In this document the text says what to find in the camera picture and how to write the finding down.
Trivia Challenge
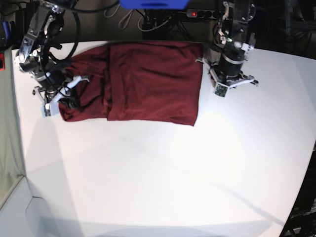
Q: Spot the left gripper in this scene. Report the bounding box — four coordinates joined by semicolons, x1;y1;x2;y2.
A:
196;56;259;88

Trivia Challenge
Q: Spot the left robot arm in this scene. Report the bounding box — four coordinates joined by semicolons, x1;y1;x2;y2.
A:
196;0;259;97

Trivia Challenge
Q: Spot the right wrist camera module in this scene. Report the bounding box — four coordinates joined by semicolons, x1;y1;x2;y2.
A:
40;103;59;118

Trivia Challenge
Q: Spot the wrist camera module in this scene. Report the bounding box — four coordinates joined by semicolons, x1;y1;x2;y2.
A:
214;82;230;98
40;103;59;118

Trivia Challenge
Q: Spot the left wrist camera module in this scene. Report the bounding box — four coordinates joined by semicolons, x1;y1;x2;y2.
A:
214;82;230;98

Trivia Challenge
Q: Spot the red black device left edge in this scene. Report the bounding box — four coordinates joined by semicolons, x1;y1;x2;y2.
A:
0;53;5;71

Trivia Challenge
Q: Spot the dark red t-shirt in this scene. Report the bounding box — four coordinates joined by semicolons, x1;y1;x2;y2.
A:
59;41;203;126

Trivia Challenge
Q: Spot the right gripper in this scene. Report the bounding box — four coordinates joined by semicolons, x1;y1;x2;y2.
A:
32;73;90;109

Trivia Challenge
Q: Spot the blue box at top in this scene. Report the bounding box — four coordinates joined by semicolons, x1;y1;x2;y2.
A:
119;0;189;9

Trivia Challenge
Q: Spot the black power strip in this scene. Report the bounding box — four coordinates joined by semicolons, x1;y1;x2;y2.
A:
185;9;221;20

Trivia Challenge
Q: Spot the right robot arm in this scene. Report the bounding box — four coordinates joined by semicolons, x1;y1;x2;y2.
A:
15;0;81;109

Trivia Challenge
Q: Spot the blue bottle left edge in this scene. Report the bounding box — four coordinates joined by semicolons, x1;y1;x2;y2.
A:
2;21;11;41

